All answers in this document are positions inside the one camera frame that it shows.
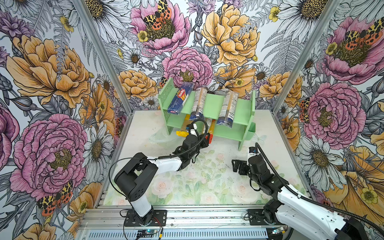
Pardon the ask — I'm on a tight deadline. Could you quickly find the yellow spaghetti bag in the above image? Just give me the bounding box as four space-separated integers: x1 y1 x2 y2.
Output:
176 115 192 138

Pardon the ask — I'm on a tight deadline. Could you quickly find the red spaghetti bag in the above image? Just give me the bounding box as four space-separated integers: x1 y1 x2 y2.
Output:
205 118 216 144

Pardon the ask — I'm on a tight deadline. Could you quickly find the clear labelled spaghetti bag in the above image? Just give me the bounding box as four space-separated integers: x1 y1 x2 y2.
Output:
217 91 238 128

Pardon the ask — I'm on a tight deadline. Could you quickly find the blue Barilla spaghetti box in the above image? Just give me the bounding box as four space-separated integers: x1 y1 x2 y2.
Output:
167 82 194 115

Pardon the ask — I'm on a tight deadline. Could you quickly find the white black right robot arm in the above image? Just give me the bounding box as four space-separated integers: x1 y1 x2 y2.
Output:
232 145 368 240

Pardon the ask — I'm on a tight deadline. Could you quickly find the green two-tier shelf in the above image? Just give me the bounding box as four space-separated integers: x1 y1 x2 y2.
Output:
158 79 256 150

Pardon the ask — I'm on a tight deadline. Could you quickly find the green circuit board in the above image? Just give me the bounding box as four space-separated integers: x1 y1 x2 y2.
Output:
136 229 157 240

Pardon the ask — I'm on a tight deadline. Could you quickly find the black corrugated right cable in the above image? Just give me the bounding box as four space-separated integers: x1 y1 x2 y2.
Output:
254 142 384 229

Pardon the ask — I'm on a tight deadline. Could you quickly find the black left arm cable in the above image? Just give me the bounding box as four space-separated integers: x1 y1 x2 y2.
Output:
108 118 209 199

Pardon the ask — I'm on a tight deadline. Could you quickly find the aluminium front rail base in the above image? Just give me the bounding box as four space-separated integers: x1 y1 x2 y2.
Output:
76 205 291 240

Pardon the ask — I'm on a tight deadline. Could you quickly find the aluminium left corner post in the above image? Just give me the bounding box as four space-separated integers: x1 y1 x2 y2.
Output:
74 1 134 117

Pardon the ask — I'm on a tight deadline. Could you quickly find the aluminium corner post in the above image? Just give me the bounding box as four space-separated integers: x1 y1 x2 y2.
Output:
74 1 134 117
272 0 341 114

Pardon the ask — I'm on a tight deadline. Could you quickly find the aluminium right corner post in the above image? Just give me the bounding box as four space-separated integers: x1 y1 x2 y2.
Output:
272 0 341 114

